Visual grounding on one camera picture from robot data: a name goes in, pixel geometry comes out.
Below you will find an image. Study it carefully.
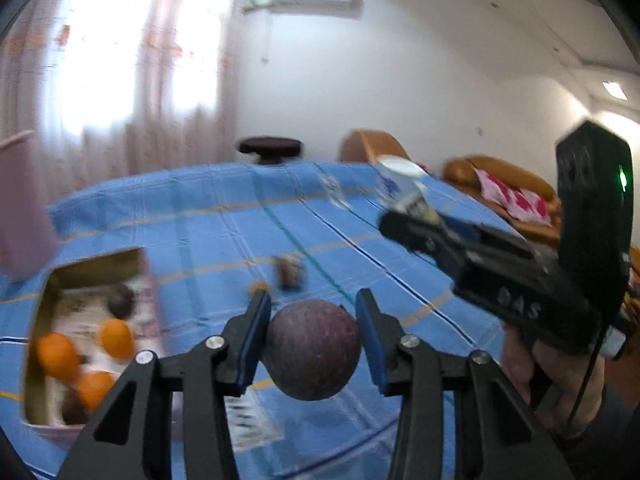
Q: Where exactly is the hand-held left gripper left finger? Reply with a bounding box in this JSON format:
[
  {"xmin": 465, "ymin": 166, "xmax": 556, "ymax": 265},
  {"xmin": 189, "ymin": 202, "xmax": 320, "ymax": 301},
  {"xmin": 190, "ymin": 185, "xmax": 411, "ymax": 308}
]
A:
[{"xmin": 59, "ymin": 290, "xmax": 273, "ymax": 480}]

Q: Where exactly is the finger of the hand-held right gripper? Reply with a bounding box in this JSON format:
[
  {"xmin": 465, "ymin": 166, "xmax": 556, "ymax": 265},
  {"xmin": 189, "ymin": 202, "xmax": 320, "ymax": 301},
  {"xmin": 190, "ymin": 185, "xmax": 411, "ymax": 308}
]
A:
[
  {"xmin": 378, "ymin": 210, "xmax": 468, "ymax": 267},
  {"xmin": 440, "ymin": 215, "xmax": 533, "ymax": 253}
]

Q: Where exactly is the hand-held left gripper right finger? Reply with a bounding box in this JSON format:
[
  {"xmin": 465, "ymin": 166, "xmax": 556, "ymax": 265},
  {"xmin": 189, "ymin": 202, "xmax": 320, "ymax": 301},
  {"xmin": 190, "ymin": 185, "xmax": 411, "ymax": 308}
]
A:
[{"xmin": 355, "ymin": 288, "xmax": 576, "ymax": 480}]

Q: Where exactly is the large purple round fruit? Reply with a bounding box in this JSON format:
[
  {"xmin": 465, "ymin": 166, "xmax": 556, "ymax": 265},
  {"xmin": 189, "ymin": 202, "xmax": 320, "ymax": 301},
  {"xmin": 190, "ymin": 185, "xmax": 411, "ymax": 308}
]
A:
[{"xmin": 265, "ymin": 298, "xmax": 363, "ymax": 402}]

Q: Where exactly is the small orange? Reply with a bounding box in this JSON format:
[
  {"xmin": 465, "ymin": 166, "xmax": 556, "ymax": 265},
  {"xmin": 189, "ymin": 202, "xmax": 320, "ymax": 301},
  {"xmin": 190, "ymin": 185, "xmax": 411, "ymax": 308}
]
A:
[
  {"xmin": 98, "ymin": 318, "xmax": 137, "ymax": 362},
  {"xmin": 75, "ymin": 371, "xmax": 117, "ymax": 413}
]

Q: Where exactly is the dark round fruit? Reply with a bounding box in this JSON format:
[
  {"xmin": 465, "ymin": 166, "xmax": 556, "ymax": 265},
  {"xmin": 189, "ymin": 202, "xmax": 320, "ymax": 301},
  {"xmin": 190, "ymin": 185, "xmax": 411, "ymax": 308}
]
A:
[{"xmin": 102, "ymin": 282, "xmax": 138, "ymax": 318}]

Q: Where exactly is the metal tray with printed liner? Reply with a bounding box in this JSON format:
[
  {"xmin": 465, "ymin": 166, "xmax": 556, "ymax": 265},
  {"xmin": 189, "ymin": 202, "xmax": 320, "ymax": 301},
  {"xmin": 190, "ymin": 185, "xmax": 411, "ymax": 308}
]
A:
[{"xmin": 22, "ymin": 246, "xmax": 173, "ymax": 433}]

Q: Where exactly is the wrinkled dark passion fruit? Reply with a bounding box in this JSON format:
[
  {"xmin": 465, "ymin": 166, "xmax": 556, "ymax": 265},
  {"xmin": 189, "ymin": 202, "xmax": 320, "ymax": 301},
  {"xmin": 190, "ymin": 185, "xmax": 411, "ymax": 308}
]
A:
[{"xmin": 60, "ymin": 390, "xmax": 93, "ymax": 426}]

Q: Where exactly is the large orange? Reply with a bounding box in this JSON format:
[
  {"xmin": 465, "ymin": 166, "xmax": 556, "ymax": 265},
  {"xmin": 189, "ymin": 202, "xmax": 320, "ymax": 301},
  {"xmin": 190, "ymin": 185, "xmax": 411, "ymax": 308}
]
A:
[{"xmin": 36, "ymin": 332, "xmax": 83, "ymax": 381}]

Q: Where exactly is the person's right hand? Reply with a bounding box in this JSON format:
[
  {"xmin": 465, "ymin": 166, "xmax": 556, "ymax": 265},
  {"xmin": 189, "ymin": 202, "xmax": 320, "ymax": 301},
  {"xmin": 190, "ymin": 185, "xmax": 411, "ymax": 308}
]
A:
[{"xmin": 501, "ymin": 320, "xmax": 606, "ymax": 433}]

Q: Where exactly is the pink floral cloth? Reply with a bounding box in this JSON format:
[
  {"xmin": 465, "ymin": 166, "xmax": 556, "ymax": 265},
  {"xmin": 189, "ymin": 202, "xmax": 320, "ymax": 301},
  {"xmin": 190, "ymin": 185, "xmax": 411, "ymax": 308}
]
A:
[{"xmin": 475, "ymin": 167, "xmax": 551, "ymax": 223}]

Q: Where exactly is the white mug with blue flowers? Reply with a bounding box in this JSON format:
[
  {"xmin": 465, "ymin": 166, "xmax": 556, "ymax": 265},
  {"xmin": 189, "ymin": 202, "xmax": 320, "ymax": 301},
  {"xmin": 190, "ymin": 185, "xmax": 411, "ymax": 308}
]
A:
[{"xmin": 376, "ymin": 155, "xmax": 428, "ymax": 211}]

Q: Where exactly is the brown leather sofa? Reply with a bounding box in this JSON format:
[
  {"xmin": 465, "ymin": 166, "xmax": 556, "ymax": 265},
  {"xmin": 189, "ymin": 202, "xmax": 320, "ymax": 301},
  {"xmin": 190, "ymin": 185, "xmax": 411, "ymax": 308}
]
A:
[{"xmin": 444, "ymin": 155, "xmax": 562, "ymax": 247}]

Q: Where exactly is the brown leather armchair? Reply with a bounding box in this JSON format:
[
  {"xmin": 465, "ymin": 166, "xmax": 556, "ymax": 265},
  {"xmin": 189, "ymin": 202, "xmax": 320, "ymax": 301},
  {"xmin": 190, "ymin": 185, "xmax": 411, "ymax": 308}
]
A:
[{"xmin": 340, "ymin": 130, "xmax": 411, "ymax": 163}]

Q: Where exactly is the blue plaid tablecloth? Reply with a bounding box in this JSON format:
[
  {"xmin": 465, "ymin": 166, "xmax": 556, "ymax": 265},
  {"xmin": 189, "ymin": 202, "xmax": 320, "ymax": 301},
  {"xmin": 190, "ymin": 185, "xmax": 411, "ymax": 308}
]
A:
[{"xmin": 0, "ymin": 160, "xmax": 531, "ymax": 480}]

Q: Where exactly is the dark round wooden stool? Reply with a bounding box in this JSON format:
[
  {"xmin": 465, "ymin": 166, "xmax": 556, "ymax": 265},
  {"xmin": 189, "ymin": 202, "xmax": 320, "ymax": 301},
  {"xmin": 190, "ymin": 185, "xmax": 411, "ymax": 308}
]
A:
[{"xmin": 239, "ymin": 136, "xmax": 303, "ymax": 165}]

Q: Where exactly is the pink kettle jug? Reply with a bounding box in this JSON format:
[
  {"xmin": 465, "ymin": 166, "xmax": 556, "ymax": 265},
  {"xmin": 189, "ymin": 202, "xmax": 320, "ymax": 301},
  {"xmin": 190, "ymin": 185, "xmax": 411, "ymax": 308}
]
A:
[{"xmin": 0, "ymin": 130, "xmax": 58, "ymax": 283}]

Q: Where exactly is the sheer floral curtain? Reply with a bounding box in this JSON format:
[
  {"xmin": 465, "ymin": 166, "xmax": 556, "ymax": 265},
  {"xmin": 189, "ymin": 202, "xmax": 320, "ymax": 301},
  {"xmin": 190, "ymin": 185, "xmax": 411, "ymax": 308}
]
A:
[{"xmin": 0, "ymin": 0, "xmax": 241, "ymax": 196}]

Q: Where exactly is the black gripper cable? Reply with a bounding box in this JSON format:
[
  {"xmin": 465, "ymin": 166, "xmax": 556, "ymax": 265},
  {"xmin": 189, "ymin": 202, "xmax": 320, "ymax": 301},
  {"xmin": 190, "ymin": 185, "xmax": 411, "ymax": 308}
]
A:
[{"xmin": 567, "ymin": 332, "xmax": 608, "ymax": 433}]

